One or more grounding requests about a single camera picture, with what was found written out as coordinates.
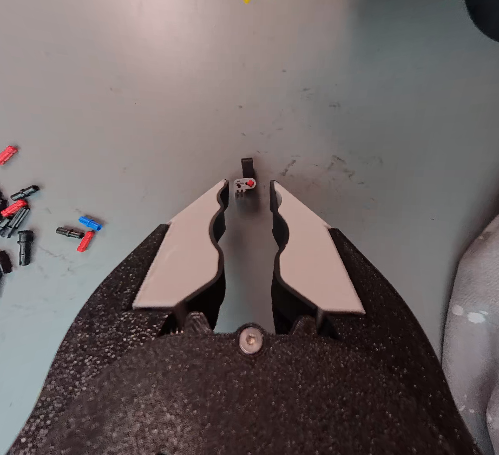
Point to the red connector pin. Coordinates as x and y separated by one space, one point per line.
7 154

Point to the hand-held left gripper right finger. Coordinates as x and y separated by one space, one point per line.
319 267

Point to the grey desk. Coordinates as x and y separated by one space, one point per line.
156 72

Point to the small grey toy brick assembly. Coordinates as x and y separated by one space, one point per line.
245 184

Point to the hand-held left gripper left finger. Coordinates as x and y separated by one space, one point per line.
179 267

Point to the pile of small connector pins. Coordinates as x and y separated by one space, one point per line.
24 242

